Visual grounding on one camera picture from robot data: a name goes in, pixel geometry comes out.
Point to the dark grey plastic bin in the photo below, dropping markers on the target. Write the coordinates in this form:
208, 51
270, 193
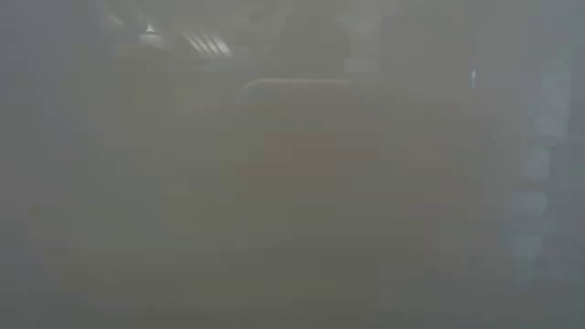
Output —
294, 96

